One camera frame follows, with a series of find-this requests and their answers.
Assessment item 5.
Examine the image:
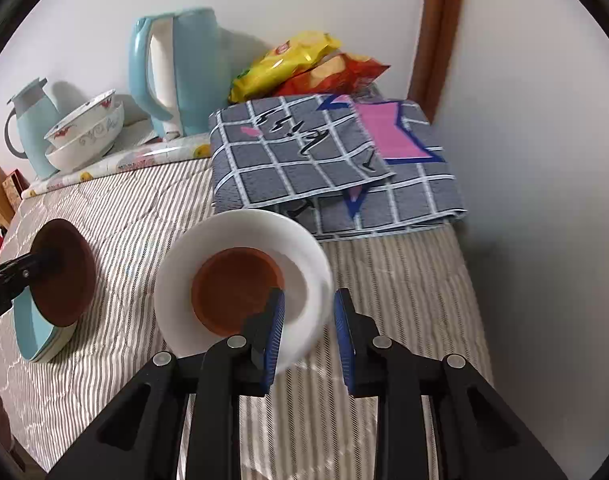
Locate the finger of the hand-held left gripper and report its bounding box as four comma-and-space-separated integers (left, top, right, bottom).
0, 247, 64, 301

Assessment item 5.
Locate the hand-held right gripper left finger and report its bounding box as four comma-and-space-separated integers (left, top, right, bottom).
47, 287, 286, 480

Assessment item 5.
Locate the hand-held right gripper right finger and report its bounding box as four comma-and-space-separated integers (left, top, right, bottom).
333, 287, 570, 480

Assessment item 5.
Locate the blue plate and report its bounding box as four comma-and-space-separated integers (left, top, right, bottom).
12, 287, 75, 361

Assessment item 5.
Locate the small brown bowl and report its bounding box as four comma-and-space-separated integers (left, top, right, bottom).
191, 247, 285, 338
31, 218, 98, 328

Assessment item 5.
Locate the white ceramic bowl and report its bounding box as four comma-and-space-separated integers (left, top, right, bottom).
154, 209, 334, 375

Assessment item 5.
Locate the brown patterned box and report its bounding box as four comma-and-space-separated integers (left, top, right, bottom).
2, 170, 22, 206

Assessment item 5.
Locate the grey striped quilt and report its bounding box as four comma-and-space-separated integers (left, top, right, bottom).
0, 157, 495, 480

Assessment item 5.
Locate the grey swirl patterned white bowl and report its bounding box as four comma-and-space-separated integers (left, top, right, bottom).
45, 101, 125, 172

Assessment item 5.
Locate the light blue thermos jug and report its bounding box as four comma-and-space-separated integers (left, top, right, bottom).
4, 77, 62, 181

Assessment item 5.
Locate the white printed plastic sheet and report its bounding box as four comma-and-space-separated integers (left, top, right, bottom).
22, 132, 212, 200

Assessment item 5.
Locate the floral patterned white bowl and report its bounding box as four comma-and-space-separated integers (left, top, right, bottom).
44, 89, 118, 148

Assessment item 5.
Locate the grey checked folded cloth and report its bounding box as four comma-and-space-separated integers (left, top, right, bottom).
208, 92, 469, 242

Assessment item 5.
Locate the light blue electric kettle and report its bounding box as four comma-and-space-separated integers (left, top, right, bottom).
129, 7, 225, 141

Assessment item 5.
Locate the red chip bag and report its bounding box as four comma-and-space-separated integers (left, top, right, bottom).
279, 52, 391, 98

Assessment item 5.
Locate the yellow chip bag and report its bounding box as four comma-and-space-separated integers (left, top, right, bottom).
228, 31, 341, 104

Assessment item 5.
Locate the brown wooden door frame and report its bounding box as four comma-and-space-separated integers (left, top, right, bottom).
407, 0, 467, 125

